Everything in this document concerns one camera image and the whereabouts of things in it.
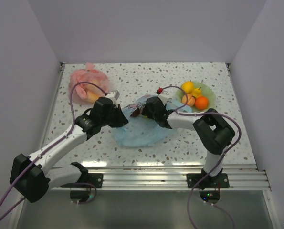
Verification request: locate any blue printed plastic bag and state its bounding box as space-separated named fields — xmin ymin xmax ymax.
xmin=112 ymin=94 xmax=192 ymax=148

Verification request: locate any peach fruit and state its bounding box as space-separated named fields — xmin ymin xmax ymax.
xmin=181 ymin=94 xmax=195 ymax=107

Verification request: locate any yellow pear fruit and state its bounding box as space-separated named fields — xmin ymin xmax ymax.
xmin=191 ymin=87 xmax=202 ymax=99

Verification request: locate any orange mandarin fruit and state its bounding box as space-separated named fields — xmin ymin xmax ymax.
xmin=194 ymin=96 xmax=209 ymax=110

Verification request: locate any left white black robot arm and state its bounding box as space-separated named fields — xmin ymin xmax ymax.
xmin=10 ymin=94 xmax=128 ymax=203

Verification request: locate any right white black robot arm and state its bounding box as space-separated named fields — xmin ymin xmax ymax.
xmin=141 ymin=97 xmax=235 ymax=187

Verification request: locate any orange fruit in pink bag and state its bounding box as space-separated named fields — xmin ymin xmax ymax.
xmin=86 ymin=84 xmax=105 ymax=103

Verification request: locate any pink plastic bag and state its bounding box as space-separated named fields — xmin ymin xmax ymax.
xmin=68 ymin=63 xmax=110 ymax=105

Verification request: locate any green wavy bowl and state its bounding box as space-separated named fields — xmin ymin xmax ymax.
xmin=190 ymin=81 xmax=216 ymax=112

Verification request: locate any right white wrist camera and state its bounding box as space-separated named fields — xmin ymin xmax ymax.
xmin=157 ymin=87 xmax=170 ymax=104

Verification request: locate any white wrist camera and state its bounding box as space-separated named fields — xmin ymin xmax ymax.
xmin=157 ymin=87 xmax=170 ymax=104
xmin=105 ymin=90 xmax=120 ymax=102

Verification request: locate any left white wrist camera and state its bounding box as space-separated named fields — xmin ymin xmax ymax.
xmin=105 ymin=90 xmax=120 ymax=102

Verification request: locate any left black mounting bracket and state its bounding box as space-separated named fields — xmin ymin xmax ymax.
xmin=79 ymin=173 xmax=104 ymax=188

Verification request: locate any black mounting bracket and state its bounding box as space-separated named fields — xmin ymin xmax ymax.
xmin=186 ymin=173 xmax=230 ymax=190
xmin=79 ymin=173 xmax=104 ymax=188

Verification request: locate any right black mounting bracket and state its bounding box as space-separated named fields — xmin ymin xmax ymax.
xmin=186 ymin=173 xmax=230 ymax=190

